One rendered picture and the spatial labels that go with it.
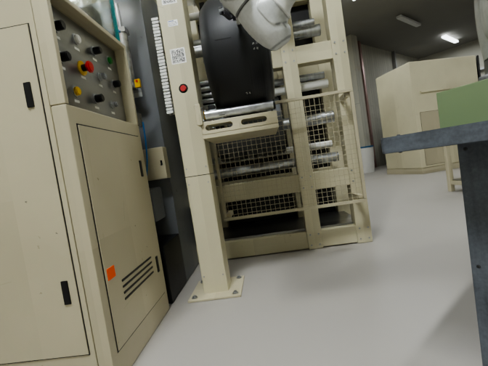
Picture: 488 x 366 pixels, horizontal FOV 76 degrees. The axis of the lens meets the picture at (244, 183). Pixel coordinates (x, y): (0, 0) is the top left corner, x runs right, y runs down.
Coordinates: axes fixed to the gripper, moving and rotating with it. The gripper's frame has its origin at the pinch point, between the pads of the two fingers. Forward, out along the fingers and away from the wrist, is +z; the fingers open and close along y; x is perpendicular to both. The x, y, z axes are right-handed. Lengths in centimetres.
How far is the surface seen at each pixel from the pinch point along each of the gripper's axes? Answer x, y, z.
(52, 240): 67, 66, -52
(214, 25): -0.4, 10.3, 4.1
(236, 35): 5.6, 1.7, 2.4
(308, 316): 121, -10, -27
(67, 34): 3, 59, -27
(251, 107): 36.0, 0.1, 11.0
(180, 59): 7.0, 31.5, 22.9
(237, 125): 42.8, 8.0, 7.9
